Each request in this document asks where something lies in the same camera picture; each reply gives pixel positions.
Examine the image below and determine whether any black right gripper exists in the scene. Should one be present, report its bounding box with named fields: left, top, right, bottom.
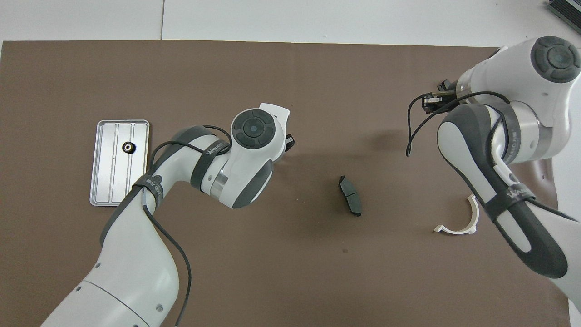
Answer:
left=422, top=91, right=459, bottom=114

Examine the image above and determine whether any silver metal tray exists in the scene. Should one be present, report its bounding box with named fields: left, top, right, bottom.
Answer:
left=89, top=119, right=150, bottom=207

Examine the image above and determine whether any brown table mat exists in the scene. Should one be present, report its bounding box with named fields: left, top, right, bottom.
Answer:
left=0, top=40, right=570, bottom=327

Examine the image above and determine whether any dark grey ribbed case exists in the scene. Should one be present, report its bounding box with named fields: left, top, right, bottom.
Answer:
left=547, top=0, right=581, bottom=35

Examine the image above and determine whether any white curved plastic bracket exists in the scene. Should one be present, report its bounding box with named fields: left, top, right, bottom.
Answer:
left=433, top=193, right=480, bottom=235

